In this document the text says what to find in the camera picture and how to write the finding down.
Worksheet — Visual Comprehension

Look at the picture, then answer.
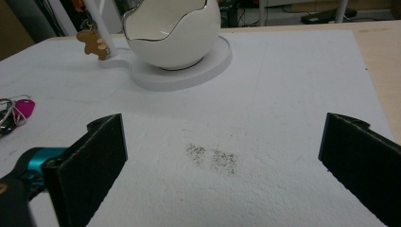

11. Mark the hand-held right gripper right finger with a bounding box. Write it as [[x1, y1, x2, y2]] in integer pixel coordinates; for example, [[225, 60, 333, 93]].
[[318, 112, 401, 227]]

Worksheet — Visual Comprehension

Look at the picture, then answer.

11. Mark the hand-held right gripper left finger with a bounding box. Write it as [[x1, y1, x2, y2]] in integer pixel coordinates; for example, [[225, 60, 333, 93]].
[[42, 113, 129, 227]]

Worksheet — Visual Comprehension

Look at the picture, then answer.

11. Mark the bunch of colourful tagged keys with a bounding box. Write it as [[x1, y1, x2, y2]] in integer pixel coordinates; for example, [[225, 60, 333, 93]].
[[0, 94, 37, 137]]

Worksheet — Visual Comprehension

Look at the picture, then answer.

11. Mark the brown bear keychain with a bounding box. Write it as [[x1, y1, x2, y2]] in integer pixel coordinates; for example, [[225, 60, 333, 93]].
[[76, 19, 111, 61]]

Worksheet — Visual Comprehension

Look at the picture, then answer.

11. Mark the white key stand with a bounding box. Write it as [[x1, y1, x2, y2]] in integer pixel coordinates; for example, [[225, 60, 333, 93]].
[[82, 0, 234, 93]]

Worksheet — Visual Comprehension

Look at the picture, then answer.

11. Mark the white foam mat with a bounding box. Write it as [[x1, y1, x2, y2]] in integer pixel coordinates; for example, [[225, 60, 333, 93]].
[[0, 28, 396, 227]]

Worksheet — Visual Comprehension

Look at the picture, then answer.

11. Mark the flat black box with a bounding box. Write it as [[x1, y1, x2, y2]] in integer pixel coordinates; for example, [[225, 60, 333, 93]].
[[300, 7, 358, 26]]

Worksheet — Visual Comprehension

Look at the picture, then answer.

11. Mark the white eggshell-shaped bowl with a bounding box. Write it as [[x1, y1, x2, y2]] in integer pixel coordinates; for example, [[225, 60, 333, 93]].
[[121, 0, 222, 71]]

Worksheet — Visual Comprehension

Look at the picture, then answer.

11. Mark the white desk leg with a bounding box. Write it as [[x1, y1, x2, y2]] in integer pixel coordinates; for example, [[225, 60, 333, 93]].
[[257, 0, 270, 26], [334, 0, 350, 24]]

